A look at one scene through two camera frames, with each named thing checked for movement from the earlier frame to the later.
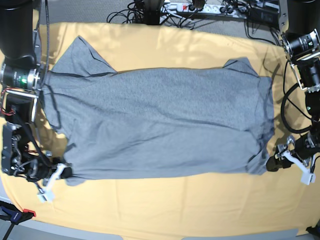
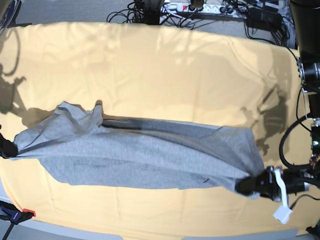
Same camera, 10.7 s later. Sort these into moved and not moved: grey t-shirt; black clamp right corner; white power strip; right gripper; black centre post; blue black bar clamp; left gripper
Moved: grey t-shirt; left gripper; right gripper
Not moved: white power strip; blue black bar clamp; black clamp right corner; black centre post
